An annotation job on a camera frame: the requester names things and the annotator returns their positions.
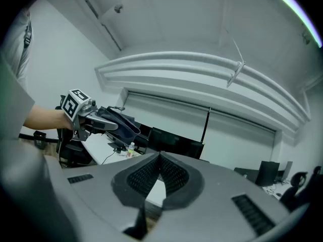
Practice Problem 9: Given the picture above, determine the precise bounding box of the black adapter cable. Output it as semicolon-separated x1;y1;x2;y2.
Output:
101;149;122;165

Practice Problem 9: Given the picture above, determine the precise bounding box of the black office chair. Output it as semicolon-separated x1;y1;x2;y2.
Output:
56;128;98;169
279;165;323;213

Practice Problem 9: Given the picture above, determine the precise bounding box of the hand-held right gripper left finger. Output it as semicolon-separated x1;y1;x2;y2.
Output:
44;152;160;242

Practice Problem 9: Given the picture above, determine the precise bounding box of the white pipe hanger bracket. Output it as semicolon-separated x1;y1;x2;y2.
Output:
226;60;247;88

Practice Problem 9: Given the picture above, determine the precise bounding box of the small black box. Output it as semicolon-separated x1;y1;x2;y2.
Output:
33;131;47;150

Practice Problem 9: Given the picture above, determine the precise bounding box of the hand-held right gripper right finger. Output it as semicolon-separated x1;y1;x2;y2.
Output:
148;151;291;242

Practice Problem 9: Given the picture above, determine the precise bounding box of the person's grey T-shirt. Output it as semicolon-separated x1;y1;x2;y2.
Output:
0;9;35;142

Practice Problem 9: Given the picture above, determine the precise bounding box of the large black monitor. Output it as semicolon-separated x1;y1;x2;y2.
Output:
133;122;152;156

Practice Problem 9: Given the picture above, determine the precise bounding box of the person's left forearm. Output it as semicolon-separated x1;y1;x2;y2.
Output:
24;104;74;131

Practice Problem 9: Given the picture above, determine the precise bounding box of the curved black monitor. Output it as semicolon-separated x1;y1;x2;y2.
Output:
148;127;205;160

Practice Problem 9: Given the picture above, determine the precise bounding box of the blue knitted cloth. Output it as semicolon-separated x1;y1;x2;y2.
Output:
97;106;141;143

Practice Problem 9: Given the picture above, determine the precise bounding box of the white roller blind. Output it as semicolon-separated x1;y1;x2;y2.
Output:
208;108;276;171

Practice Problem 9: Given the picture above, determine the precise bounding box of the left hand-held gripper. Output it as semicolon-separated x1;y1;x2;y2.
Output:
60;89;119;142

